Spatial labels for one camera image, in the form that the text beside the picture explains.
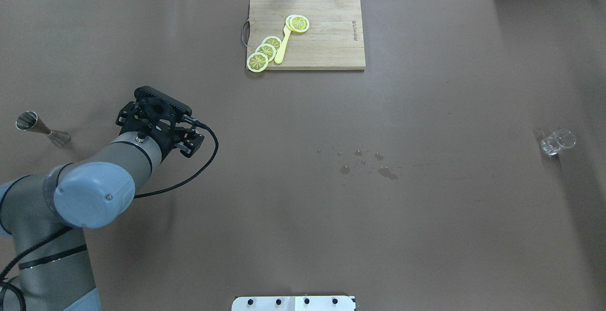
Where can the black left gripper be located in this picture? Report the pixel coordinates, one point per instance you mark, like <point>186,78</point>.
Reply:
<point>190,143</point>

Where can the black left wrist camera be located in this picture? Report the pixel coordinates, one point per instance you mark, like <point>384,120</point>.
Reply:
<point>147,93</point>

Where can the bamboo cutting board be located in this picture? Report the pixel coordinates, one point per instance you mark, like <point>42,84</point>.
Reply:
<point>334,41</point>

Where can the lower lemon slice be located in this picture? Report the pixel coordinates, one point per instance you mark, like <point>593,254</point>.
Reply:
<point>273,41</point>

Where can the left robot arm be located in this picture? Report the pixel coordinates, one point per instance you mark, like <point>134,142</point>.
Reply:
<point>46,214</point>

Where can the middle lemon slice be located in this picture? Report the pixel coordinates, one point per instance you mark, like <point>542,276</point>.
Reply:
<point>268,50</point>

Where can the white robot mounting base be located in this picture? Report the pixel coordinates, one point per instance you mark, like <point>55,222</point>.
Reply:
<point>295,303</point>

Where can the steel jigger cup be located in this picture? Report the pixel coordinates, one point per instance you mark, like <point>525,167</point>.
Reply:
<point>30,121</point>

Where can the lemon slice on spoon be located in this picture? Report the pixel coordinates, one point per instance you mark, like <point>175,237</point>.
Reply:
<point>297,23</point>

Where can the clear glass measuring beaker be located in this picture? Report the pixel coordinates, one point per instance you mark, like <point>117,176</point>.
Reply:
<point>560,140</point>

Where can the yellow plastic spoon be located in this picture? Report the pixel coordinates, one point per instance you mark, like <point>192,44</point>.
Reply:
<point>282,49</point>

